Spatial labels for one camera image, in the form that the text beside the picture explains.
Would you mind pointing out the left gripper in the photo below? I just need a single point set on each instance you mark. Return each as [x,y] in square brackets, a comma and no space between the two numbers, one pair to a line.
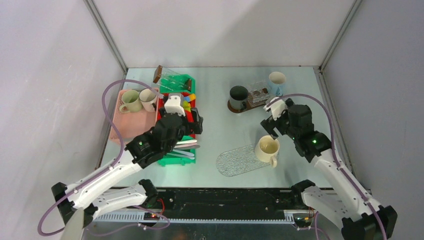
[196,125]

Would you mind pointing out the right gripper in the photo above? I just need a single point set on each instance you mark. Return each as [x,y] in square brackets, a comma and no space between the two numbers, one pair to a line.
[269,124]

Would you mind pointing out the cream mug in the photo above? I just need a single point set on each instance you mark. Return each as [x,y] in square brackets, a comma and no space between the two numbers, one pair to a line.
[267,150]

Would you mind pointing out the light blue mug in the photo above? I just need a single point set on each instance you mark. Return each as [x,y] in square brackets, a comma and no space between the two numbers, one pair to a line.
[276,83]

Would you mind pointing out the clear acrylic holder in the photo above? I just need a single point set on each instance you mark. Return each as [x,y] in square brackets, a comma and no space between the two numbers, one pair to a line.
[259,93]

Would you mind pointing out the black mug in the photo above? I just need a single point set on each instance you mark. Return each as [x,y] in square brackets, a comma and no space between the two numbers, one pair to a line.
[237,95]

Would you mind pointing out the clear holder with brown ends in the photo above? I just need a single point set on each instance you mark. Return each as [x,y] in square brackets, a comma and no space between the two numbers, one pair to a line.
[162,72]

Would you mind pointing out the clear textured oval tray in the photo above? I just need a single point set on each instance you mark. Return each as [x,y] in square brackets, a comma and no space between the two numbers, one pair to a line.
[239,161]

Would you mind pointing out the white ribbed mug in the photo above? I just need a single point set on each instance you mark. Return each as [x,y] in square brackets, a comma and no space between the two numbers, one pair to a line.
[148,100]

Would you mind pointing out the green mug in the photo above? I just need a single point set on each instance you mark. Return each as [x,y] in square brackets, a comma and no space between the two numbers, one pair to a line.
[130,102]

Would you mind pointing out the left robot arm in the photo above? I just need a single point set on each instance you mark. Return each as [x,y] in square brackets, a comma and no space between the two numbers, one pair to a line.
[91,197]

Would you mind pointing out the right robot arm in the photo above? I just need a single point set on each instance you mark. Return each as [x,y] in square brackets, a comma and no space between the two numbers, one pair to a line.
[341,179]

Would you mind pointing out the green bin at back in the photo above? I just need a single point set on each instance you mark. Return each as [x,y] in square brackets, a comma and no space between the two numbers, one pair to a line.
[177,83]

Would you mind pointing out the green bin with toothbrushes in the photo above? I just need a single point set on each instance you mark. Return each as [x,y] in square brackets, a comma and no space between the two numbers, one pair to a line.
[173,160]

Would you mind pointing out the pink perforated basket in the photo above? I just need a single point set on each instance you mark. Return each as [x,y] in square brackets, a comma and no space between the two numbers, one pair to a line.
[132,124]

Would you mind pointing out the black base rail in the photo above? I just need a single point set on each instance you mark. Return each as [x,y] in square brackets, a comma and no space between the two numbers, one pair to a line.
[238,205]

